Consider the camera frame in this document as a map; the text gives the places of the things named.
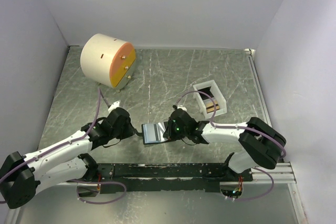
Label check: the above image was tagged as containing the black card holder wallet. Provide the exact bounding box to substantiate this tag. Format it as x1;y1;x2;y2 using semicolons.
141;122;168;145

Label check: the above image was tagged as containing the gold credit card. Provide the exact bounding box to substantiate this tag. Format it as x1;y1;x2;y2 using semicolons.
204;99;220;113

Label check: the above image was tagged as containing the white card tray box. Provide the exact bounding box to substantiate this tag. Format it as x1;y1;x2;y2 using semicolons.
193;80;227;119

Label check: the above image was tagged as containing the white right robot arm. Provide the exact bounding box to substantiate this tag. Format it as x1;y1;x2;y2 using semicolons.
163;109;286;181

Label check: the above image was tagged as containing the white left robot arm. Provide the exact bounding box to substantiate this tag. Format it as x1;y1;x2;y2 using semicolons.
1;108;143;209

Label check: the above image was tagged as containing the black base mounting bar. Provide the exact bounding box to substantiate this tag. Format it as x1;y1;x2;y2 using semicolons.
79;163;253;193

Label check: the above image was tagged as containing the round cream mini drawer cabinet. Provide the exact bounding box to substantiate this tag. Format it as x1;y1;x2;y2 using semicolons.
80;34;136;90

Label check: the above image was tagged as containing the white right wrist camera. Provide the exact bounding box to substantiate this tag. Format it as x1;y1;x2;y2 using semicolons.
173;104;187;112

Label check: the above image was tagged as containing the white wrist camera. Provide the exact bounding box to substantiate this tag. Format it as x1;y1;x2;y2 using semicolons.
173;104;187;112
108;100;120;113

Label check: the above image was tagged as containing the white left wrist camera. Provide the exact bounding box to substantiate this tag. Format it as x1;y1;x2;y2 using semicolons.
108;100;120;113

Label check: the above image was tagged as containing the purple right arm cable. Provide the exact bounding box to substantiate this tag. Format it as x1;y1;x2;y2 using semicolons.
175;90;287;202

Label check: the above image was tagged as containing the white corner bracket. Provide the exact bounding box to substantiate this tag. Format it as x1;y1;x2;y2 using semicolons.
244;48;256;57

